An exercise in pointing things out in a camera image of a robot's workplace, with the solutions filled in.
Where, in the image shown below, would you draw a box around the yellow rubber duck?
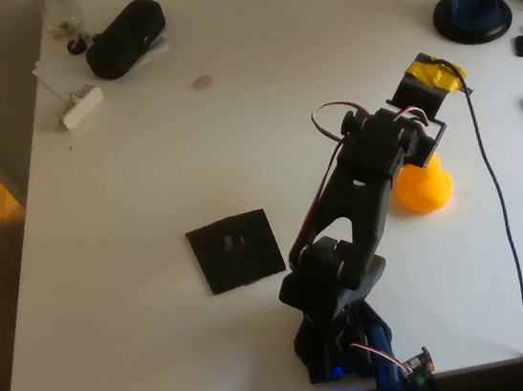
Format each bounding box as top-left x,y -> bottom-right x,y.
390,150 -> 457,220

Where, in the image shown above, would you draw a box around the black square mat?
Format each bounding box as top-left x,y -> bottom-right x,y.
183,206 -> 290,300

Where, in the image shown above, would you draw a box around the motor control board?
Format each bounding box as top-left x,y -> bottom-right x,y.
400,344 -> 439,388

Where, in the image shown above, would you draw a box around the blue table clamp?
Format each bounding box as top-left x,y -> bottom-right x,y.
364,321 -> 408,391

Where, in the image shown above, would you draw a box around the black zipped case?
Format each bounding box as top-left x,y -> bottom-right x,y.
78,0 -> 174,84

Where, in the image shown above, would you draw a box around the white power bank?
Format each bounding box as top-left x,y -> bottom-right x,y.
56,82 -> 109,133

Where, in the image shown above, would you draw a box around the small black round object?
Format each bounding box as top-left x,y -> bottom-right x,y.
65,33 -> 89,57

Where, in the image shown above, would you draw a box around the white paper sheets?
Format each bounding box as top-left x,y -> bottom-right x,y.
29,33 -> 176,98

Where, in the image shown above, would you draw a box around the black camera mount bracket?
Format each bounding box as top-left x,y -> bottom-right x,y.
383,69 -> 455,129

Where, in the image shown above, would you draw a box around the yellow taped wrist camera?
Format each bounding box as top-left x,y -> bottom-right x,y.
402,46 -> 474,103

